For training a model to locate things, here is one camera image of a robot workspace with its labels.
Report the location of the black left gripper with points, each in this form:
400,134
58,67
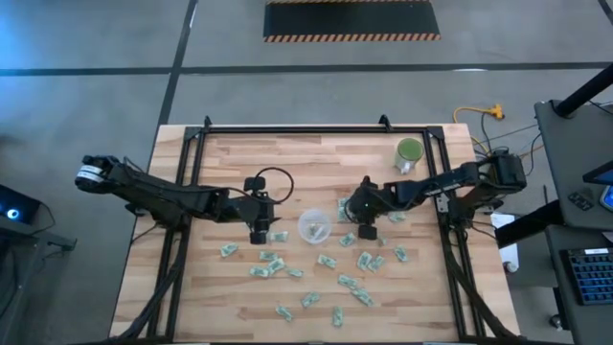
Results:
258,213

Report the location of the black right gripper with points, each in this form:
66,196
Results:
369,213

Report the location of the green white sweetener packet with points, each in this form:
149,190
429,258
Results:
258,272
337,316
397,217
229,249
327,261
376,263
310,299
295,272
347,239
276,265
362,296
284,313
364,260
313,230
401,253
268,256
279,236
341,212
347,281

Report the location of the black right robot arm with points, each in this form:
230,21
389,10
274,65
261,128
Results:
445,184

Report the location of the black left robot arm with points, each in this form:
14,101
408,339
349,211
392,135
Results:
158,196

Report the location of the clear plastic cup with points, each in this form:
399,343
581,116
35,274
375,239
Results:
302,225

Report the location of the green and white mug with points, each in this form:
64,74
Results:
408,154

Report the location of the white box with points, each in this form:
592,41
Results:
504,239

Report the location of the black desk support bar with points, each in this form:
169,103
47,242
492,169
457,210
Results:
527,223

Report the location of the grey caster wheel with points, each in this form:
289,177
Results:
556,321

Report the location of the black hazard-striped floor mat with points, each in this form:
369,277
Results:
352,19

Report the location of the grey desk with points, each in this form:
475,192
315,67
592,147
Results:
594,326
570,158

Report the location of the small black controller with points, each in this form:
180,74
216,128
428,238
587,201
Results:
581,200

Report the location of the black backlit keyboard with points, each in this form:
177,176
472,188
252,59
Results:
591,275

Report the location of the black equipment stand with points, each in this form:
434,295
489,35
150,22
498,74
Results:
29,268

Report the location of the blue screen monitor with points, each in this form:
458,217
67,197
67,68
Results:
601,179

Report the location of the black computer with blue light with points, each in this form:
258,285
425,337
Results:
16,206

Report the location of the black pole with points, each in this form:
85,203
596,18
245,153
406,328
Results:
586,91

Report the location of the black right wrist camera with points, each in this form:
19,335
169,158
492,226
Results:
366,182

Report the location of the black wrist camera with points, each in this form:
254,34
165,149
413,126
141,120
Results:
254,184
366,182

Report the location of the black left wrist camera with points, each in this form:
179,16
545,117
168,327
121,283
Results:
254,184

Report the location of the black aluminium table frame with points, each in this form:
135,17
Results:
311,130

